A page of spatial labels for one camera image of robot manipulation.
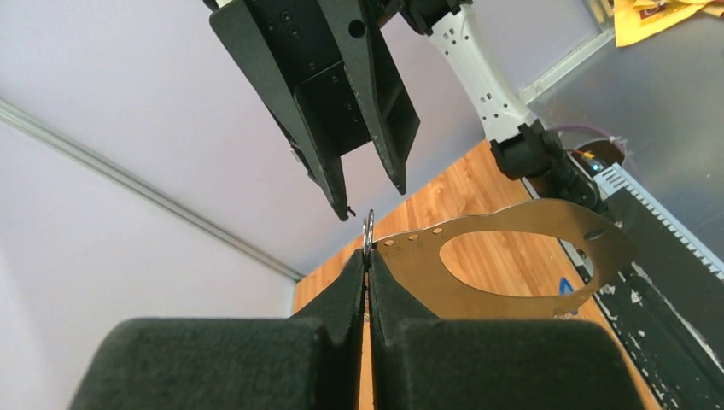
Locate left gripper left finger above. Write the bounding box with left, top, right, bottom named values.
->
left=70, top=251, right=365, bottom=409

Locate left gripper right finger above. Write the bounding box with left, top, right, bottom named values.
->
left=369, top=252, right=644, bottom=409

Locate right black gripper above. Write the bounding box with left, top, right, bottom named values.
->
left=207, top=1, right=420, bottom=221

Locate metal split keyring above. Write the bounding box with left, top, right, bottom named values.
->
left=362, top=209, right=374, bottom=271

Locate key with blue tag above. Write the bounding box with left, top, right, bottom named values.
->
left=558, top=277, right=575, bottom=296

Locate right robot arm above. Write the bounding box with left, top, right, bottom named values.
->
left=207, top=1, right=608, bottom=220

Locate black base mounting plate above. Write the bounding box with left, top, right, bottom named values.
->
left=594, top=188, right=723, bottom=409

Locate yellow cloth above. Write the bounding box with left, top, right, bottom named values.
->
left=613, top=0, right=723, bottom=48

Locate white slotted cable duct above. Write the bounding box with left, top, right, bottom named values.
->
left=593, top=162, right=724, bottom=281

